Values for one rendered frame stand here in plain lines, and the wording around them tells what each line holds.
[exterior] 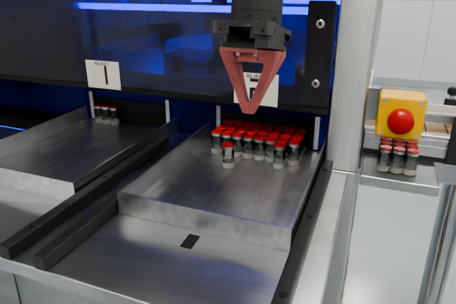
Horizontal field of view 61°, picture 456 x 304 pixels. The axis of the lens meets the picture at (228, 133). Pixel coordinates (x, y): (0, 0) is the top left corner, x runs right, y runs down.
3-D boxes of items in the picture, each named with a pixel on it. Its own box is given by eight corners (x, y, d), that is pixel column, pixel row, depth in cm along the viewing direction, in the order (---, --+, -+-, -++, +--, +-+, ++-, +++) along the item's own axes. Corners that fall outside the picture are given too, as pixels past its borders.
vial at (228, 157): (224, 163, 74) (224, 142, 73) (235, 165, 73) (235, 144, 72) (220, 167, 72) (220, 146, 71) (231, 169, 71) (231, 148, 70)
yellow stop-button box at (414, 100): (375, 123, 73) (381, 85, 70) (417, 127, 70) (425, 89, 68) (374, 136, 66) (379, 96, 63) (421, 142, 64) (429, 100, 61)
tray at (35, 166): (87, 118, 99) (85, 105, 98) (178, 131, 91) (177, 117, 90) (-41, 175, 70) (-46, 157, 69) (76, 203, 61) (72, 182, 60)
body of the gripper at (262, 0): (290, 47, 48) (296, -17, 46) (271, 41, 38) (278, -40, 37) (240, 44, 50) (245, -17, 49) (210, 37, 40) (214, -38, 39)
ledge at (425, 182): (363, 155, 83) (364, 146, 82) (430, 164, 79) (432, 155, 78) (359, 184, 71) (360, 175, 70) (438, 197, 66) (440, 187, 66)
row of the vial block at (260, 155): (214, 149, 80) (213, 128, 79) (300, 162, 74) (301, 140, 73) (209, 153, 79) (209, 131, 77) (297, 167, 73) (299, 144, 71)
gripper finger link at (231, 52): (285, 112, 49) (292, 36, 47) (272, 119, 42) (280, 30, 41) (234, 106, 51) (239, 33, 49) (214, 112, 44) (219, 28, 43)
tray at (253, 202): (209, 136, 88) (209, 121, 87) (326, 153, 79) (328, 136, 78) (119, 212, 58) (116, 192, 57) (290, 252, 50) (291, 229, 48)
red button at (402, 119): (385, 127, 66) (389, 104, 64) (411, 129, 65) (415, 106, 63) (385, 134, 63) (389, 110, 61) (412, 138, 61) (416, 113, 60)
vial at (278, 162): (274, 163, 74) (275, 141, 72) (286, 165, 73) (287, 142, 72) (271, 168, 72) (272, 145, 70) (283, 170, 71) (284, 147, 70)
